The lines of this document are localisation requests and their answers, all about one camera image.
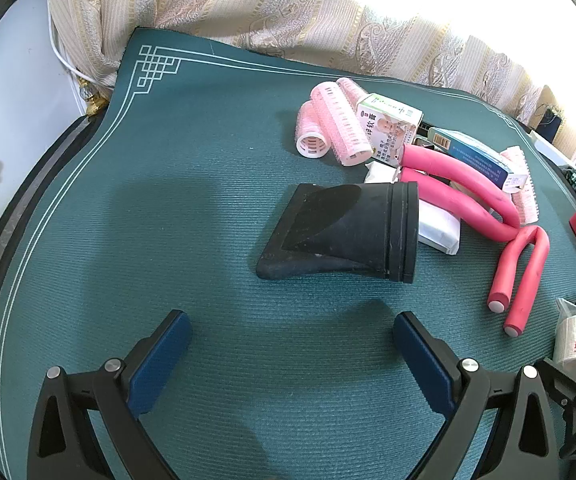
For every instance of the large white packet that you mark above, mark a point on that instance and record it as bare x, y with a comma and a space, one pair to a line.
438, 227

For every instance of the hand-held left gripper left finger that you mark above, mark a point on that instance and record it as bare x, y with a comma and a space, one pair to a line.
160, 360

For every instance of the pink foam curling rod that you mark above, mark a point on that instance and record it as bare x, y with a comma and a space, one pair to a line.
520, 280
463, 200

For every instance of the green desk mat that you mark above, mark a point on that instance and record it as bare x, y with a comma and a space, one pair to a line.
178, 220

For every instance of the black hair dryer nozzle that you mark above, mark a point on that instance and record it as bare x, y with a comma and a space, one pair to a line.
348, 235

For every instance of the beige patterned curtain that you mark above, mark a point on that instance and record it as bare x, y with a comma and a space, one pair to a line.
278, 15

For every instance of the blue white medicine box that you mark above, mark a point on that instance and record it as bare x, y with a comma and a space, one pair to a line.
478, 157

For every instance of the black desktop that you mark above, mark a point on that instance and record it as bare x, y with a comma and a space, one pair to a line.
13, 220

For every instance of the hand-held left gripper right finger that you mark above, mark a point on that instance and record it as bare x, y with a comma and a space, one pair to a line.
423, 360

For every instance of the white bandage roll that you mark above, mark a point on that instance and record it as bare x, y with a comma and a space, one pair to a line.
573, 340

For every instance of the pink hair roller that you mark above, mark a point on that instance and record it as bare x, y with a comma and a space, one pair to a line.
340, 125
525, 202
354, 89
312, 135

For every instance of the white green ointment box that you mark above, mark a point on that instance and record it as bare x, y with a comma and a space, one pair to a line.
390, 132

